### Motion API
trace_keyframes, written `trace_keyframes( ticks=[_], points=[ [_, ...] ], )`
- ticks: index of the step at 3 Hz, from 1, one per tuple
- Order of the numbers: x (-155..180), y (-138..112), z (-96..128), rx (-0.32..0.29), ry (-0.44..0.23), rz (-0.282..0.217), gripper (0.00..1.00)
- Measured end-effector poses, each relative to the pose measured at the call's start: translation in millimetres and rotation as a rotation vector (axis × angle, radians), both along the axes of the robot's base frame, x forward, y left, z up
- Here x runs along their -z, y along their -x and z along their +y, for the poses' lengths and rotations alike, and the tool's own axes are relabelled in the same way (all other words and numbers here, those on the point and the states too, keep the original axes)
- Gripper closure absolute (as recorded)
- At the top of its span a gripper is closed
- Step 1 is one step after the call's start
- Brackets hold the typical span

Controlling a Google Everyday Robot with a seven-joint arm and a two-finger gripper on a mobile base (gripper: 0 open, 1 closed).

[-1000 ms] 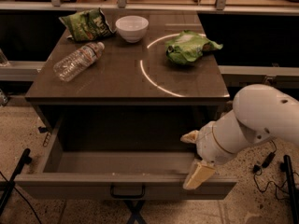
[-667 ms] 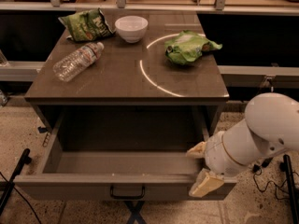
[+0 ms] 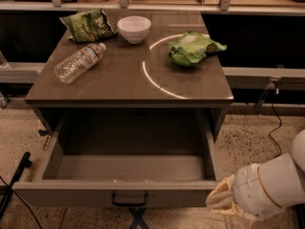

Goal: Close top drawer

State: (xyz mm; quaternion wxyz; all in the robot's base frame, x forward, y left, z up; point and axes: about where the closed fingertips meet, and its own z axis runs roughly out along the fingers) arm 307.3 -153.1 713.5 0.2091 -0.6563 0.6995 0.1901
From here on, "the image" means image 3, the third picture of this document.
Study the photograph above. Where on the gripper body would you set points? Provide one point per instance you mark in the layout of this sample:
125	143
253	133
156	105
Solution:
248	189

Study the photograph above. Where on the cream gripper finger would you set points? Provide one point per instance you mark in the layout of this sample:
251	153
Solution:
224	197
224	204

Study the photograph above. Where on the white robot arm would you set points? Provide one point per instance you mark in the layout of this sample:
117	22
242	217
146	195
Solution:
262	190

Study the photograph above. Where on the grey drawer cabinet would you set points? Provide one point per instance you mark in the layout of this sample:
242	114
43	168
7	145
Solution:
137	76

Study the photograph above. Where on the light green chip bag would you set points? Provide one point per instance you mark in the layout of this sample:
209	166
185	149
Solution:
191	48

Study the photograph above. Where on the white bowl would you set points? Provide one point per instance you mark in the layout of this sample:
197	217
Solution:
134	29

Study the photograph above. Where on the clear plastic water bottle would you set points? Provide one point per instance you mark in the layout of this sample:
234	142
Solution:
78	63

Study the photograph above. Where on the black bar left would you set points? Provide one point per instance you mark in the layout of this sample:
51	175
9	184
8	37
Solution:
6	189

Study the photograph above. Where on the dark green chip bag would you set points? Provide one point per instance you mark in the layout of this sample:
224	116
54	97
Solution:
88	26

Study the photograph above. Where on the metal rail frame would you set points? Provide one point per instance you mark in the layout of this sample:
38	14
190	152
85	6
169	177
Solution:
276	14

